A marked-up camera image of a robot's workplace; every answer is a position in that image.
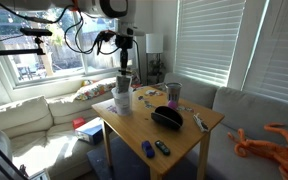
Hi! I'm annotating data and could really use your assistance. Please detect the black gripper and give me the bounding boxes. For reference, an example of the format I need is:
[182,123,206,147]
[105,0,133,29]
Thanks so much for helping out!
[114,34,134,76]

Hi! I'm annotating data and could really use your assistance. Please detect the white squishy drink pouch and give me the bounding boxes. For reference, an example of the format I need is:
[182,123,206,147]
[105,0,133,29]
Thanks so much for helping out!
[116,74,132,94]

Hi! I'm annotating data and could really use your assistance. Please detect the translucent plastic cup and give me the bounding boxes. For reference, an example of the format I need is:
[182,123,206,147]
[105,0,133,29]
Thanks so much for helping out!
[111,87,134,117]

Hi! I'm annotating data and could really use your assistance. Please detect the dark potted plant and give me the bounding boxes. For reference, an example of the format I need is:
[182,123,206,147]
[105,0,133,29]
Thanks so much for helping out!
[148,54,167,84]

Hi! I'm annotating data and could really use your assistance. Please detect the white shade floor lamp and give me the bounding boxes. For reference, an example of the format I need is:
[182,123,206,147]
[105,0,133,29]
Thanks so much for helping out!
[145,33,165,86]

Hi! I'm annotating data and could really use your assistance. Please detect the floral cushion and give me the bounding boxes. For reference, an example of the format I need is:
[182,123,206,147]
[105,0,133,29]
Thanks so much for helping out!
[73,76,118,102]

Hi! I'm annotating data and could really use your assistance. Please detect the small grey sticker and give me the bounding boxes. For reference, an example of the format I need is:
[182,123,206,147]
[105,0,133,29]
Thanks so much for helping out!
[178,105,195,113]
[144,100,157,110]

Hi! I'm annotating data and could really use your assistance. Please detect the metal tumbler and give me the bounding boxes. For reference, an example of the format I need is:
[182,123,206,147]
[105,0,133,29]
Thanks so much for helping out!
[165,82,183,103]

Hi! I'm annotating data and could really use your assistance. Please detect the large glass window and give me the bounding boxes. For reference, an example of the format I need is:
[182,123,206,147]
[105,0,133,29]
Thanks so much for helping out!
[0,6,142,88]

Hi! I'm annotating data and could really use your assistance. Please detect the purple ball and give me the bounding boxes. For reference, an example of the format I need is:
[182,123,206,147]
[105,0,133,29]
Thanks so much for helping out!
[167,99,180,110]

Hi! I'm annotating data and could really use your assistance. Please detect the wooden table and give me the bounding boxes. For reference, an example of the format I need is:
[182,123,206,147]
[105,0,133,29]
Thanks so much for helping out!
[91,85,226,180]

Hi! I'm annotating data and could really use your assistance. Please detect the red box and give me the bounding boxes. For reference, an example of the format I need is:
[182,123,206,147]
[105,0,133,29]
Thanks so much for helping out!
[71,116,87,130]

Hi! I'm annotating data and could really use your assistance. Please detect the blue white box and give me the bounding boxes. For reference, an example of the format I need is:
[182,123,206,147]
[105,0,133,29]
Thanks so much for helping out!
[74,116,105,146]

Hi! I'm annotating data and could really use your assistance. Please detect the wide white window blinds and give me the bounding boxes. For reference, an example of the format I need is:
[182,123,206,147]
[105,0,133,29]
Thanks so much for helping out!
[173,0,247,88]

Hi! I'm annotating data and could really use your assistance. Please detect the blue toy car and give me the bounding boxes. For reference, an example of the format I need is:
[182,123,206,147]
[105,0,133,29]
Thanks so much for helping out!
[141,140,156,159]

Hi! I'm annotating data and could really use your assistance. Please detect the black toy car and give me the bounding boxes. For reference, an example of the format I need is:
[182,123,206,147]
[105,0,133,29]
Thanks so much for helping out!
[154,139,171,156]

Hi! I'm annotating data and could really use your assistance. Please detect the white flat packet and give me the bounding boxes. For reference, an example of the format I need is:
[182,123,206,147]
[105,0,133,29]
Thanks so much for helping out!
[192,113,210,133]

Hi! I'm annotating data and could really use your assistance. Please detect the dark rug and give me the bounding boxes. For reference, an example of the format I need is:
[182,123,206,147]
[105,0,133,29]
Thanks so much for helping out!
[86,135,205,180]

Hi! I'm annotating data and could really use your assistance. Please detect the cream fabric sofa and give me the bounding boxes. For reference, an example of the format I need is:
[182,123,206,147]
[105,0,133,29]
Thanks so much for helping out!
[0,78,118,180]

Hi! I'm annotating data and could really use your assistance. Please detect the grey fabric sofa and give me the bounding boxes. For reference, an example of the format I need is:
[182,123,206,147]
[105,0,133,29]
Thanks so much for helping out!
[163,72,288,180]

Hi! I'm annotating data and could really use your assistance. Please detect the narrow white window blinds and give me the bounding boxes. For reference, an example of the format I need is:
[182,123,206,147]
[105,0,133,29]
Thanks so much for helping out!
[242,0,288,108]

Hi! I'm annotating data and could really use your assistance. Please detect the orange octopus plush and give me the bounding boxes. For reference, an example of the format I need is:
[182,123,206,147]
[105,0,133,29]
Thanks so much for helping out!
[227,122,288,180]

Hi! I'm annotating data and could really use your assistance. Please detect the black camera on boom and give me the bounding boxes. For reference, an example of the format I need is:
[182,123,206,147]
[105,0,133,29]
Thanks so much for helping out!
[0,27,53,64]

